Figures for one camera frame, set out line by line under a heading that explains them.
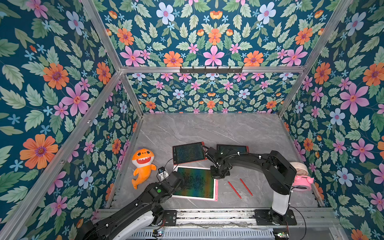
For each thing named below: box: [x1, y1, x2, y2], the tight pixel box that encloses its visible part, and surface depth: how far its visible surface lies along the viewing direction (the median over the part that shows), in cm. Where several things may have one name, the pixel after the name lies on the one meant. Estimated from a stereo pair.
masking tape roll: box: [289, 162, 309, 176], surface depth 82 cm
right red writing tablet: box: [216, 144, 250, 154], surface depth 103 cm
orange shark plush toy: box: [131, 148, 157, 190], surface depth 88 cm
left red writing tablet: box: [172, 141, 208, 165], surface depth 98 cm
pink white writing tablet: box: [171, 165, 219, 202], surface depth 86 cm
